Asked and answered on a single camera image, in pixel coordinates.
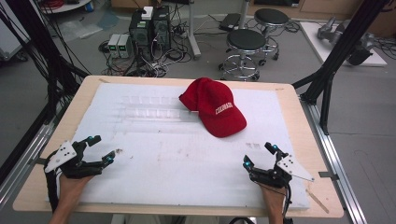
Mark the black computer tower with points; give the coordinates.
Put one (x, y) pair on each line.
(140, 34)
(162, 28)

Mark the white round table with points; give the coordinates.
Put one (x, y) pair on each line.
(74, 5)

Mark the grey power supply unit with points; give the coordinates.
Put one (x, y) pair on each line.
(113, 45)
(125, 46)

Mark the person's right hand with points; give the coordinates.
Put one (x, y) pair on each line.
(274, 194)

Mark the wooden stick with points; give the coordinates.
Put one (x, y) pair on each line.
(317, 201)

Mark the white floor platform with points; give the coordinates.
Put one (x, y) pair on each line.
(314, 40)

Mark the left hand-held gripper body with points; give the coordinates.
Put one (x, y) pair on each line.
(62, 154)

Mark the white foam board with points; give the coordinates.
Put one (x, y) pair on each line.
(171, 168)

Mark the black flat device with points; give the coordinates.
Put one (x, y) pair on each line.
(230, 21)

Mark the grey tape strip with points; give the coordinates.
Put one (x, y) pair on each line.
(39, 161)
(328, 175)

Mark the black metal frame stand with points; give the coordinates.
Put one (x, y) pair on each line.
(339, 49)
(59, 71)

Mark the white box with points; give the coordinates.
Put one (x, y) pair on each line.
(147, 13)

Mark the person's left hand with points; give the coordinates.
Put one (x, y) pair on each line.
(71, 186)

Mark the clear plastic sheet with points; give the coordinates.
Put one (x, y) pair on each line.
(79, 29)

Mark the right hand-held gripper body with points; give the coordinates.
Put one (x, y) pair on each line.
(291, 166)

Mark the grey metal post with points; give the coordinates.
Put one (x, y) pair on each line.
(193, 31)

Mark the black round stool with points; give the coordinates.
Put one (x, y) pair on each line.
(246, 39)
(271, 16)

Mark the aluminium rail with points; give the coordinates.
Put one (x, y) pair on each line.
(334, 161)
(28, 155)

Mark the grey metal pole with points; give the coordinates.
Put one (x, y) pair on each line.
(244, 14)

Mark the wooden cabinet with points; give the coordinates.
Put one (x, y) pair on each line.
(327, 7)

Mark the red baseball cap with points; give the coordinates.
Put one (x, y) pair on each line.
(214, 102)

